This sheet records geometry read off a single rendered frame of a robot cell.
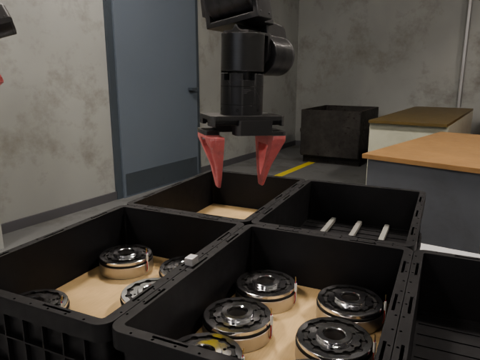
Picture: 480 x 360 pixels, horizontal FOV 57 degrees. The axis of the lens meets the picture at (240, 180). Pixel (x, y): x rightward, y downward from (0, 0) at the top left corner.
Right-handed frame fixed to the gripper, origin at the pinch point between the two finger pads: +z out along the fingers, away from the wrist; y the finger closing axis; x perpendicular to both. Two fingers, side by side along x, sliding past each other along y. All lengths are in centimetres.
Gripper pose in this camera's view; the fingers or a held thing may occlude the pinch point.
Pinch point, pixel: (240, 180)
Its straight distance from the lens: 62.2
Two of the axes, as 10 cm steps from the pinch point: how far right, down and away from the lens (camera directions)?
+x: 3.2, 2.1, -9.2
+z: -0.2, 9.8, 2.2
